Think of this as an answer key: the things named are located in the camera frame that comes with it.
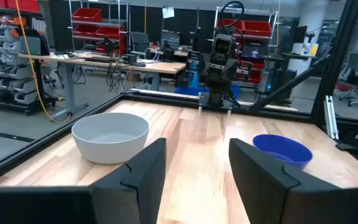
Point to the black table frame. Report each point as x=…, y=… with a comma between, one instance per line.
x=337, y=62

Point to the white office chair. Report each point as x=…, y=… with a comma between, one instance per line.
x=357, y=96

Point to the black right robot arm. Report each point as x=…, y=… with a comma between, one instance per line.
x=217, y=93

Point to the blue floor bin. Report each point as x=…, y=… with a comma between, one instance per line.
x=188, y=91

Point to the wooden desk grey legs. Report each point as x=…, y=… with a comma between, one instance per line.
x=154, y=67

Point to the white bowl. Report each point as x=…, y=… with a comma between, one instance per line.
x=104, y=149

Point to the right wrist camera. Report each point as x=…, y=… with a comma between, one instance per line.
x=225, y=45

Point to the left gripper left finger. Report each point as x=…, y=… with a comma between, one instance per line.
x=129, y=193

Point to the silver aluminium bracket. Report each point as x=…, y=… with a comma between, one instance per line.
x=331, y=118

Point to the metal rack with red bins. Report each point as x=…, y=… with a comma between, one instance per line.
x=87, y=15
x=256, y=28

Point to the white paper sign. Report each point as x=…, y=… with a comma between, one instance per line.
x=168, y=12

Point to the dark office chair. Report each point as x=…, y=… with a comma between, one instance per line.
x=140, y=42

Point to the rack of grey bins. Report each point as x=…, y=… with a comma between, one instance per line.
x=14, y=71

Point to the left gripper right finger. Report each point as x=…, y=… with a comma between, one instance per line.
x=266, y=193

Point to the large red bin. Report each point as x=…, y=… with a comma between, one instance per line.
x=23, y=4

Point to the white column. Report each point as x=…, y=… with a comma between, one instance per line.
x=309, y=18

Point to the blue bowl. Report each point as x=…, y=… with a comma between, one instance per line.
x=291, y=149

